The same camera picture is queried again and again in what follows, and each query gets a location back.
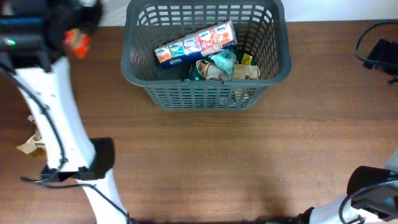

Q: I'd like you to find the red spaghetti packet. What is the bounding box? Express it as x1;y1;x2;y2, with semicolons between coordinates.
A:
64;29;91;58

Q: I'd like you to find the beige brown snack bag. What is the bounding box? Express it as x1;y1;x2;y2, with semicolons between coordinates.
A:
16;126;47;159

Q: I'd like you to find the green Nescafe coffee bag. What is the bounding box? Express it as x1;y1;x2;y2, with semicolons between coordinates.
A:
188;49;258;82

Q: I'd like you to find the beige cookie snack bag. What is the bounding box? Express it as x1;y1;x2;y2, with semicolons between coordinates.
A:
189;60;259;81

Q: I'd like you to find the white Kleenex tissue pack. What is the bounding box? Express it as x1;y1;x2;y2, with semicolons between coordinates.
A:
154;20;238;69

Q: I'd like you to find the teal wet wipes packet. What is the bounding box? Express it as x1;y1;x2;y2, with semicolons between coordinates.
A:
209;49;236;75

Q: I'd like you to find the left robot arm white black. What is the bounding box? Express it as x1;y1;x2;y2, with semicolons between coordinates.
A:
1;0;133;223

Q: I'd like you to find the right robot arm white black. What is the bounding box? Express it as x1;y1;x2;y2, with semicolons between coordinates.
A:
289;39;397;224

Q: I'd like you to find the grey plastic lattice basket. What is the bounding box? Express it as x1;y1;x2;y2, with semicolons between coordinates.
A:
121;0;292;110

